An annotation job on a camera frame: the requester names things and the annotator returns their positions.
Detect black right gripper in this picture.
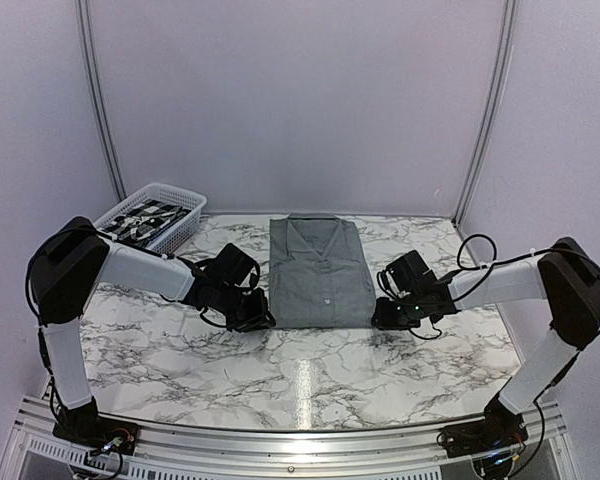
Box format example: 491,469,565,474
371,292,424,332

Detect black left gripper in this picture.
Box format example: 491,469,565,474
214,283,276,333

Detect grey long sleeve shirt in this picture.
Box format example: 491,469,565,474
269,214,376,329

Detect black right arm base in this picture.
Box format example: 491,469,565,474
436,396,529,458

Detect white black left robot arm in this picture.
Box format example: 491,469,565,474
25,216,275,445

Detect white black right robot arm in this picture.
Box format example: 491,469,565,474
372,236,600,448

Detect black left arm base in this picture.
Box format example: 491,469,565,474
53,402,140,455

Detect white plastic laundry basket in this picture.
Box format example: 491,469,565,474
93,183,207,253

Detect black white plaid shirt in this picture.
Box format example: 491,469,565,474
99,200,191,248

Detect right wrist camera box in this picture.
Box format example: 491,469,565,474
377,250,437,296

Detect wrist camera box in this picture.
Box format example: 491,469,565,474
196,243,261,289
377,250,437,296

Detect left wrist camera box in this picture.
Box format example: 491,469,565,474
196,243,261,289

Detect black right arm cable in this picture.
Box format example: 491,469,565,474
414,233,600,341

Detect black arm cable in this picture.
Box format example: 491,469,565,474
414,233,600,341
23,227,261,331

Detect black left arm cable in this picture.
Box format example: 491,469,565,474
23,227,261,331

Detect aluminium front rail frame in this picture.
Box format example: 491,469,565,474
0,397,582,479

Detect aluminium corner post right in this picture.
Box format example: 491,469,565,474
452,0,520,227

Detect aluminium corner post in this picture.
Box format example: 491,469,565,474
452,0,520,227
75,0,127,201

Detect aluminium corner post left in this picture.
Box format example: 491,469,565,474
75,0,127,201

